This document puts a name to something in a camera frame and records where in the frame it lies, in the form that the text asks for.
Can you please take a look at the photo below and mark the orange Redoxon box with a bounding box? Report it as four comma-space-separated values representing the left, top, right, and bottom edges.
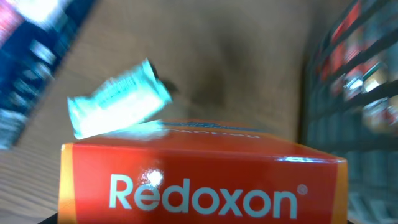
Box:
58, 121, 348, 224

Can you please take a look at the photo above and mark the light blue tissue packet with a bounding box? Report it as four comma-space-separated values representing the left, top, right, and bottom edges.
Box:
67, 59, 172, 139

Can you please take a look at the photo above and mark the orange spaghetti pasta packet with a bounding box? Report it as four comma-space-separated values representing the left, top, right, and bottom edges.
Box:
327, 1, 397, 126

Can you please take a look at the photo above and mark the Kleenex tissue multipack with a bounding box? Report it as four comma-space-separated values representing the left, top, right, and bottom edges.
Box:
1, 0, 96, 150

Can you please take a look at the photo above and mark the grey plastic basket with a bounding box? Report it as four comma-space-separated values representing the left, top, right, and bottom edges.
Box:
299, 0, 397, 223

